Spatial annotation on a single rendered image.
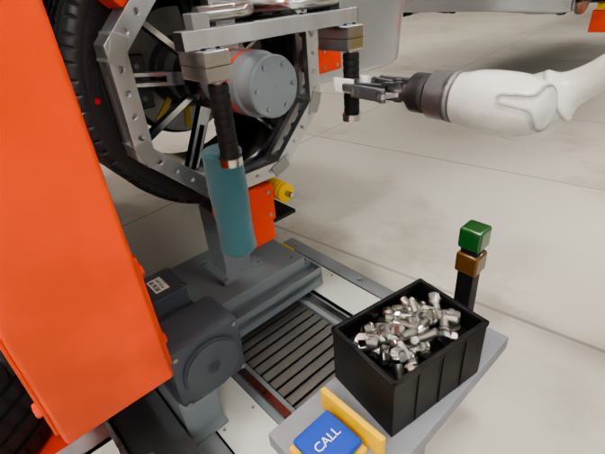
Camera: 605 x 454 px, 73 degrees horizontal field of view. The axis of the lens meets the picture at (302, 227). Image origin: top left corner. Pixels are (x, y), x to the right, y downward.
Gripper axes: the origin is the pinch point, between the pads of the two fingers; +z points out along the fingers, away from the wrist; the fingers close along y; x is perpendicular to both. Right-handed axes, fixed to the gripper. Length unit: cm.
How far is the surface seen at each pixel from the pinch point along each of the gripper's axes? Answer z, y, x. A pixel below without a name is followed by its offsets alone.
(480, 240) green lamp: -40.0, -14.1, -18.3
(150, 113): 46, -29, -6
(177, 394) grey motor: 1, -57, -54
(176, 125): 46, -22, -12
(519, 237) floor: -11, 97, -83
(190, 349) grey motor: 0, -51, -44
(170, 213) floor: 138, 3, -83
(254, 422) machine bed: -3, -43, -75
